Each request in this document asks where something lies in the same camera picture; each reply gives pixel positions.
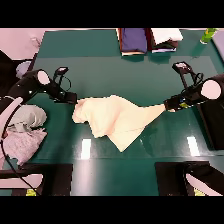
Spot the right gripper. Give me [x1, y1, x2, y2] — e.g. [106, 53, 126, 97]
[163, 94, 183, 113]

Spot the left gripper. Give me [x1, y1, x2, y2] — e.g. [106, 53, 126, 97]
[54, 90, 79, 105]

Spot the cream T-shirt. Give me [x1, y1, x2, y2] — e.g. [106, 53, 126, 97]
[72, 94, 167, 153]

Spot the grey garment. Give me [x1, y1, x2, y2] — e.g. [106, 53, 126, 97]
[7, 104, 48, 133]

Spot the dark brown garment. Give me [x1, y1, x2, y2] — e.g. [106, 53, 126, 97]
[151, 39, 180, 52]

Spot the pink garment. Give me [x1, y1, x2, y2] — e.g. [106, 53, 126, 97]
[0, 127, 48, 169]

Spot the red garment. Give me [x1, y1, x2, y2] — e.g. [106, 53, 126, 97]
[144, 28, 156, 53]

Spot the white garment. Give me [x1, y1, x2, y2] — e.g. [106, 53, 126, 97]
[150, 28, 184, 46]

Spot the blue garment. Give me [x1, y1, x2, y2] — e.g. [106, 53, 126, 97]
[119, 28, 149, 55]

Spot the green object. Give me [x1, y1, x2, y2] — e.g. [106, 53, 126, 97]
[199, 28, 218, 45]

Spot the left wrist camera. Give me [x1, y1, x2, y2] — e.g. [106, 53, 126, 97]
[52, 66, 72, 93]

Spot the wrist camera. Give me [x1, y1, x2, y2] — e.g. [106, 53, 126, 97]
[171, 61, 205, 92]
[52, 66, 72, 93]

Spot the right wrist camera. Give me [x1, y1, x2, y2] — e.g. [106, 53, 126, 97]
[171, 61, 205, 92]

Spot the black cable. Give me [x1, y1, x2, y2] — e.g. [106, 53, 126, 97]
[0, 131, 42, 197]

